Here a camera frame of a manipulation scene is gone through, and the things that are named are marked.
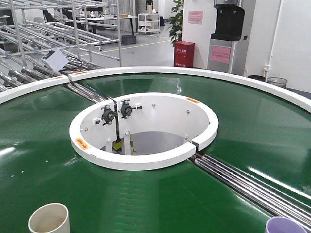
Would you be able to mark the cream white plastic cup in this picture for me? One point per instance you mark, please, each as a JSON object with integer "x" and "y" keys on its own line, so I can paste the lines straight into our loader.
{"x": 50, "y": 218}

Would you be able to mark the purple plastic cup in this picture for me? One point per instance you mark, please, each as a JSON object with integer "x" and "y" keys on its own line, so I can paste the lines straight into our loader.
{"x": 280, "y": 224}

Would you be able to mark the green circular conveyor belt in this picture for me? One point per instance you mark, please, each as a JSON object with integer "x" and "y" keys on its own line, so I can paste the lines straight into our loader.
{"x": 260, "y": 134}

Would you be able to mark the mesh waste bin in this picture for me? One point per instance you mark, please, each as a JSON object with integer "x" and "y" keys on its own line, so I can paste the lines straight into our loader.
{"x": 277, "y": 81}

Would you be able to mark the steel conveyor rollers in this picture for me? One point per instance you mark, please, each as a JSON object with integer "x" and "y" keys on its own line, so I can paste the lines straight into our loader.
{"x": 260, "y": 193}

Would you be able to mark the red fire extinguisher box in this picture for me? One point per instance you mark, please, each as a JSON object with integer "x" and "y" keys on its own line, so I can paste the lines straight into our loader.
{"x": 183, "y": 54}

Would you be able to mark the green potted plant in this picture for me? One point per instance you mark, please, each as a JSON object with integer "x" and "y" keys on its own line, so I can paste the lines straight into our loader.
{"x": 176, "y": 21}

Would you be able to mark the white utility cart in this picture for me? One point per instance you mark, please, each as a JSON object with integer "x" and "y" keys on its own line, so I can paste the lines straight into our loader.
{"x": 148, "y": 23}

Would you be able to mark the black water dispenser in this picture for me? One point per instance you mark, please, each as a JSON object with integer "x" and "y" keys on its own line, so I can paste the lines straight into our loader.
{"x": 228, "y": 31}

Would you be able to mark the metal roller rack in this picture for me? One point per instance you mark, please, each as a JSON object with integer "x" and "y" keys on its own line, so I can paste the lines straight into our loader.
{"x": 29, "y": 29}

